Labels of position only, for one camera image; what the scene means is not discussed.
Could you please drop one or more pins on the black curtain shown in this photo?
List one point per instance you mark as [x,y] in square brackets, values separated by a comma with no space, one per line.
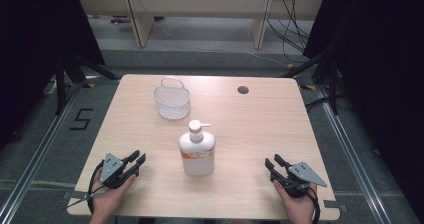
[383,67]
[33,50]

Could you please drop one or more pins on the person's left hand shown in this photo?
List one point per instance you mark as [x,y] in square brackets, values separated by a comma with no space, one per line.
[103,200]

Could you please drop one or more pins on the white pump soap bottle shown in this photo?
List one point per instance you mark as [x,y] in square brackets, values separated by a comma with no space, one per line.
[197,157]

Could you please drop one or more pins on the grey table edge bracket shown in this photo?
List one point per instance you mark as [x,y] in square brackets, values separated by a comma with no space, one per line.
[333,204]
[75,195]

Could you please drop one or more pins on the person's right hand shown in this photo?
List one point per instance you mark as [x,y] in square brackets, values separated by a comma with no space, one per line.
[300,209]

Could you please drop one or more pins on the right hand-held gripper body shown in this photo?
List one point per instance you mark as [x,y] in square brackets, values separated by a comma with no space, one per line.
[305,174]

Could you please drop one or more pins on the aluminium floor rail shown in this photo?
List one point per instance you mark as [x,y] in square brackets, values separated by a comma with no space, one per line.
[350,157]
[36,157]

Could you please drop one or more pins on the white plastic basket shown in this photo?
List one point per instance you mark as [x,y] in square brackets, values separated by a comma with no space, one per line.
[172,101]

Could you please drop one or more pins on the black metal stand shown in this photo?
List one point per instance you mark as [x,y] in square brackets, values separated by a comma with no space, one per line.
[60,84]
[333,84]

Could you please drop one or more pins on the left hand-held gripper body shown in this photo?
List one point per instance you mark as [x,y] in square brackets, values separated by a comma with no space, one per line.
[111,167]

